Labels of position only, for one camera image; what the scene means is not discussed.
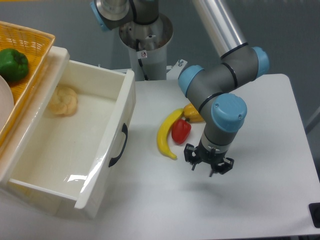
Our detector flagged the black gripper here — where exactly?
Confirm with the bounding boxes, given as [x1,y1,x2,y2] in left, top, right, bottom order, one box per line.
[183,140,234,177]

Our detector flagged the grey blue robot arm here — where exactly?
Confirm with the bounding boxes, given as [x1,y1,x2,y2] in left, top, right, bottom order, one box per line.
[90,0,270,174]

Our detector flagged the white drawer cabinet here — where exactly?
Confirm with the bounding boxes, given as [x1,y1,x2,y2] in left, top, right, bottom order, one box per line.
[0,46,98,218]

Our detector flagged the red bell pepper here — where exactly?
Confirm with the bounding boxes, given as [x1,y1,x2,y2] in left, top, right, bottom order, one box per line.
[171,119,192,145]

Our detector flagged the yellow bell pepper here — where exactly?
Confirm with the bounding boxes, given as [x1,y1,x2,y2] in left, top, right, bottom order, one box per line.
[183,103,204,123]

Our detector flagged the yellow banana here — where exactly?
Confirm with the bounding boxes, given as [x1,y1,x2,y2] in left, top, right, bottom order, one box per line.
[156,108,183,160]

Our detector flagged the black corner device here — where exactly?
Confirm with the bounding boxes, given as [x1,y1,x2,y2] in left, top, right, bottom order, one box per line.
[308,202,320,229]

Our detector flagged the beige bread roll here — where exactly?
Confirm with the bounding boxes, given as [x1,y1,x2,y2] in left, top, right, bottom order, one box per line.
[47,86,78,116]

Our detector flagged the orange woven basket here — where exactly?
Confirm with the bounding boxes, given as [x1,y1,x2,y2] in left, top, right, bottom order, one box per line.
[0,21,56,145]

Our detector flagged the white plate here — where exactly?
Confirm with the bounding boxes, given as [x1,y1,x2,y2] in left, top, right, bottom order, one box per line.
[0,76,14,130]

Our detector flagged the green bell pepper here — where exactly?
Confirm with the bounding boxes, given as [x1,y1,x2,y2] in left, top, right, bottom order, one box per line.
[0,48,29,83]

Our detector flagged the black top drawer handle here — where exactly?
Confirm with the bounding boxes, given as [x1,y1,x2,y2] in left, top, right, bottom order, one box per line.
[108,123,129,168]

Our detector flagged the white mounting bracket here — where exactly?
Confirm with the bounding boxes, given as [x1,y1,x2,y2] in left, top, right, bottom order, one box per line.
[166,59,188,81]

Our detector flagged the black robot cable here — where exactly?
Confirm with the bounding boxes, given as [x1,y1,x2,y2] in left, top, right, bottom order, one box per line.
[135,39,149,81]

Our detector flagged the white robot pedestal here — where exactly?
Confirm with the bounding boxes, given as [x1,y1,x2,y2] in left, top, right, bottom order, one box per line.
[119,13,173,81]

